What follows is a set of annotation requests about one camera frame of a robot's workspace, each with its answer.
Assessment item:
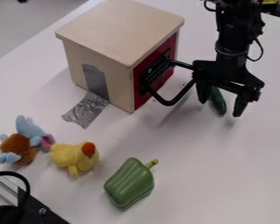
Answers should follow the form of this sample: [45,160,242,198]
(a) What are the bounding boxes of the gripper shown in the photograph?
[191,55,267,118]

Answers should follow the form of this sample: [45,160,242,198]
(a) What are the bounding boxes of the dark green toy cucumber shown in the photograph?
[208,85,228,116]

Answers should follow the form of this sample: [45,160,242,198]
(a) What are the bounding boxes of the wooden cabinet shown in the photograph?
[54,0,186,115]

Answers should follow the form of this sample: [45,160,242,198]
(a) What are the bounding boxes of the green toy pepper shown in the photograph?
[102,157,160,212]

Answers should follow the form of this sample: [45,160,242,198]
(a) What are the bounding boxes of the silver tape strip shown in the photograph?
[60,63,111,130]

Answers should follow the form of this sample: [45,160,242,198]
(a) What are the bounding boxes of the yellow plush chick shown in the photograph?
[48,141,102,178]

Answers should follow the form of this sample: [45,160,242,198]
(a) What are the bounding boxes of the brown and blue plush animal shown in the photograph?
[0,114,58,166]

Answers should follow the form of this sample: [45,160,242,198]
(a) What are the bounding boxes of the red drawer with black handle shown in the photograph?
[131,31,199,111]

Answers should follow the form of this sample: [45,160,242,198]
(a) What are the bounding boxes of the black equipment with cable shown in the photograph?
[0,171,72,224]

